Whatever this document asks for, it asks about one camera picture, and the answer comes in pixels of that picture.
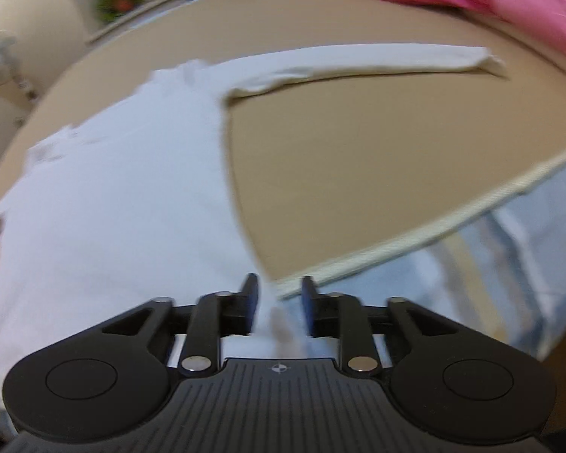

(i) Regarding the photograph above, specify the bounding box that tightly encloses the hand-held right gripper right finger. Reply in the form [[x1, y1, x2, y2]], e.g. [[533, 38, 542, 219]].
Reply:
[[301, 275, 459, 379]]

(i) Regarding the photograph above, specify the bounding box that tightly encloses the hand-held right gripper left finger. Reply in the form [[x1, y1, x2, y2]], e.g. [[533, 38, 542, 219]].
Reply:
[[101, 273, 261, 379]]

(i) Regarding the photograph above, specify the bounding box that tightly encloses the white long-sleeve shirt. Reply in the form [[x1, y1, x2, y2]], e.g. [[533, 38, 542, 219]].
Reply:
[[0, 45, 508, 435]]

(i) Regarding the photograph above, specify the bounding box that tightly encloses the beige bed mat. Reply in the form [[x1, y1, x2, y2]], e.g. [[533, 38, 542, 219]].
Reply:
[[0, 0, 566, 300]]

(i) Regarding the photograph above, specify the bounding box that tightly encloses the light blue bed sheet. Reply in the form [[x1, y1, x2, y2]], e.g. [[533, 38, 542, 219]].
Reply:
[[283, 151, 566, 373]]

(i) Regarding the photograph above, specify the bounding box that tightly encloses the green potted plant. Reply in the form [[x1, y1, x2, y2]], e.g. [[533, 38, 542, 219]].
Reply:
[[97, 0, 146, 23]]

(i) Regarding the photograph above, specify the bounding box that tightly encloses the white electric fan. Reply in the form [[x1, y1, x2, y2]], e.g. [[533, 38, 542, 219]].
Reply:
[[0, 31, 41, 105]]

